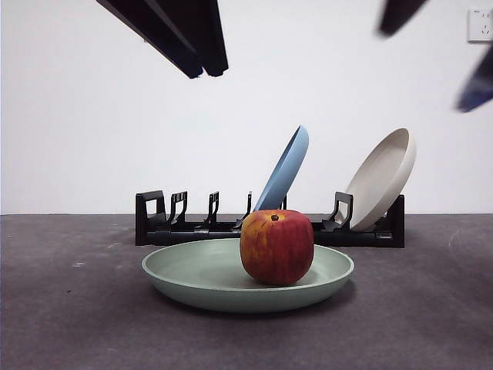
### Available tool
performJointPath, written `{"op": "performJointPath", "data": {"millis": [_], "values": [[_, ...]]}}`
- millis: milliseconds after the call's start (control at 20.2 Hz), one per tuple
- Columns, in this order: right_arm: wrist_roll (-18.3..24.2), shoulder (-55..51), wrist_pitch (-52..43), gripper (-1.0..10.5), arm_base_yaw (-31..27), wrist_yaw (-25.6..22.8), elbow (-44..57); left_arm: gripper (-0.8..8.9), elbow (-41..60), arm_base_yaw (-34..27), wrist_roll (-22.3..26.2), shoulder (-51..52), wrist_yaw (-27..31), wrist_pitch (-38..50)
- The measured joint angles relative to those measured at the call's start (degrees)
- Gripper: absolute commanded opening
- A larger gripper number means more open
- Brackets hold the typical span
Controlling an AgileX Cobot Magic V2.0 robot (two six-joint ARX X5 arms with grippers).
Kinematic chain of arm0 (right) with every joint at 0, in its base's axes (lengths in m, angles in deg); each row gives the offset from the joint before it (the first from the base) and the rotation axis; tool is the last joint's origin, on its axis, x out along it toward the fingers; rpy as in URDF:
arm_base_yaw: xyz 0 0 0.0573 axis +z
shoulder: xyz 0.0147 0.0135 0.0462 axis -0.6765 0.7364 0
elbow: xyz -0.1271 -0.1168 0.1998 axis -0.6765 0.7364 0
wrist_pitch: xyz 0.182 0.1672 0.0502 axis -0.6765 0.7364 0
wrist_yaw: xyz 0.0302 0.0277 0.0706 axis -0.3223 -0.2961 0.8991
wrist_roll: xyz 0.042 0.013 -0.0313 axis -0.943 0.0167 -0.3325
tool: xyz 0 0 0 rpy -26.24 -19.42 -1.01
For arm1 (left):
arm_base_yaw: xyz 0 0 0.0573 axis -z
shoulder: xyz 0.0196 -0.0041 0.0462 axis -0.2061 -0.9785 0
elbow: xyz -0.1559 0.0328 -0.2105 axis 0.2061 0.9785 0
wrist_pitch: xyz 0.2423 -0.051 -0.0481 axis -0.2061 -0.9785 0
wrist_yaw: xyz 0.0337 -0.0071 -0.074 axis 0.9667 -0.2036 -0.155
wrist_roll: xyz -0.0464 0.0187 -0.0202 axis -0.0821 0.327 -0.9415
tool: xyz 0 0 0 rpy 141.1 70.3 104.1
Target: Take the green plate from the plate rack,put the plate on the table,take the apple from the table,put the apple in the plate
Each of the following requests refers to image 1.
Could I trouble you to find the red yellow apple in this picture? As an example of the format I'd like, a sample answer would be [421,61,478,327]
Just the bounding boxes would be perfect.
[240,209,315,287]

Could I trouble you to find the black plate rack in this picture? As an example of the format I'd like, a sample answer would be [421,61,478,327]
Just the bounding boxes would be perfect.
[135,190,406,249]

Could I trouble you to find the beige plate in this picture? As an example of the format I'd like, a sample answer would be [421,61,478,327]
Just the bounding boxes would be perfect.
[344,127,418,232]

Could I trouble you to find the green plate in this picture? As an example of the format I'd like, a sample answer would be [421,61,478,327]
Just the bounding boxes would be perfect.
[141,237,355,313]

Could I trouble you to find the white wall socket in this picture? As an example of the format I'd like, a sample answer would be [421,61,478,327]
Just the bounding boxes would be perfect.
[468,8,493,43]

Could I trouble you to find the blue plate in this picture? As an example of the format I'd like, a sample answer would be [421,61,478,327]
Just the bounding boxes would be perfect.
[252,125,310,213]

